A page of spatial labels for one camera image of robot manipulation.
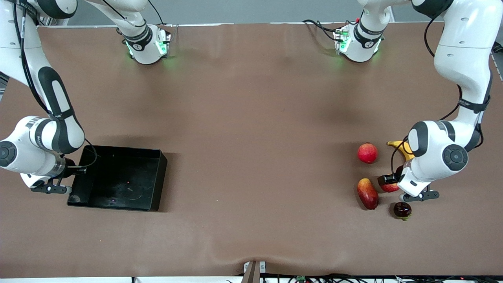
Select yellow banana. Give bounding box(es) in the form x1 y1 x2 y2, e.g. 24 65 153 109
387 140 415 162

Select black plastic box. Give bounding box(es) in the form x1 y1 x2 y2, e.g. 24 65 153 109
67 145 168 212

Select red round apple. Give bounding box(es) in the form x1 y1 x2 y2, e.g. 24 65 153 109
357 142 379 164

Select red yellow mango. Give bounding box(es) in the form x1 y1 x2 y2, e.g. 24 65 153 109
357 178 380 211

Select dark purple mangosteen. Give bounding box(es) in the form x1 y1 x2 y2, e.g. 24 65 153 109
393 202 413 221

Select brown table mat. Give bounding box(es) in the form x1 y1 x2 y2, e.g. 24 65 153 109
0 22 503 278

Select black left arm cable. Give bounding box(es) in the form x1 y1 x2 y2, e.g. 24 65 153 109
390 16 492 177

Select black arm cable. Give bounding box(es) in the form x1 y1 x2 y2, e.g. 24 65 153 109
12 0 98 170
390 16 492 177

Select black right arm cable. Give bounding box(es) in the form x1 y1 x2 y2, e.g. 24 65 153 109
12 0 98 170

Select black cable bundle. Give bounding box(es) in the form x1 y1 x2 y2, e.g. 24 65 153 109
261 274 503 283

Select metal bracket with post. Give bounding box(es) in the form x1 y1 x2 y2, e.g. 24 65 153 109
242 261 267 283

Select black left base cables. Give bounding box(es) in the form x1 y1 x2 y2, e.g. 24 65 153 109
302 19 339 42

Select black right base cable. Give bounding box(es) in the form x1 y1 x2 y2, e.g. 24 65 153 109
147 0 165 25

